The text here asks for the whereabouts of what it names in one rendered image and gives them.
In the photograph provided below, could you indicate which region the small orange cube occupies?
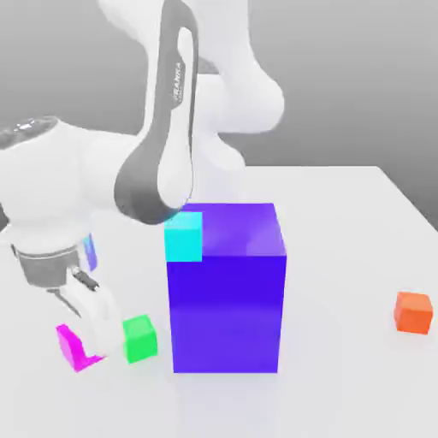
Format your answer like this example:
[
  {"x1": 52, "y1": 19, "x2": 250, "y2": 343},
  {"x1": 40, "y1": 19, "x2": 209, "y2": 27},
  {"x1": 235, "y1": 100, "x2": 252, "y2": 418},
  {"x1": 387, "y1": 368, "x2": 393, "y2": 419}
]
[{"x1": 393, "y1": 291, "x2": 435, "y2": 336}]

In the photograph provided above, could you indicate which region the small magenta cube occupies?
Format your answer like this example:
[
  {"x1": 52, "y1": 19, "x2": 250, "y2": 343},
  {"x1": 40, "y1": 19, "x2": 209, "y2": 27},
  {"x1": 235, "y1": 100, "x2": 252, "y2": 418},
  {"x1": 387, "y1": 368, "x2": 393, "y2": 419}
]
[{"x1": 55, "y1": 323, "x2": 108, "y2": 374}]

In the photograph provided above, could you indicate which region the small green cube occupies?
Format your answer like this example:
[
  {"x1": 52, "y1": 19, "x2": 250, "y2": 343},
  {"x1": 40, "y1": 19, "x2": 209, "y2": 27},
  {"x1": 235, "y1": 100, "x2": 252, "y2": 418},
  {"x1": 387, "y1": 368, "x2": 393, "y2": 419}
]
[{"x1": 122, "y1": 314, "x2": 159, "y2": 365}]

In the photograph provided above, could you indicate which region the large blue box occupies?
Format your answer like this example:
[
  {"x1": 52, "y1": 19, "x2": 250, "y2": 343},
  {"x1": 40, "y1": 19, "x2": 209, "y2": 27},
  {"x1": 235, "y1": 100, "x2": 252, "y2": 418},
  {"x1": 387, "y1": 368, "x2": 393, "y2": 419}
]
[{"x1": 166, "y1": 202, "x2": 288, "y2": 375}]

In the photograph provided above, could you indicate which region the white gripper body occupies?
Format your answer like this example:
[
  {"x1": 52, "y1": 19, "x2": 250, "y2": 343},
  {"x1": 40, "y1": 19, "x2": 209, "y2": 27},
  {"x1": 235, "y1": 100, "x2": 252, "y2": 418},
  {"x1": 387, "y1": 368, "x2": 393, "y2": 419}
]
[{"x1": 46, "y1": 282, "x2": 122, "y2": 358}]

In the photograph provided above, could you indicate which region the small cyan cube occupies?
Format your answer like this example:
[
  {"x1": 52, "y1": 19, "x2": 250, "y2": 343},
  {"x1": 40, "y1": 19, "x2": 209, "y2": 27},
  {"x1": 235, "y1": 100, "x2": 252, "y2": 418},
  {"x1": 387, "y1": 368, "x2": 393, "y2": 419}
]
[{"x1": 163, "y1": 210, "x2": 204, "y2": 263}]

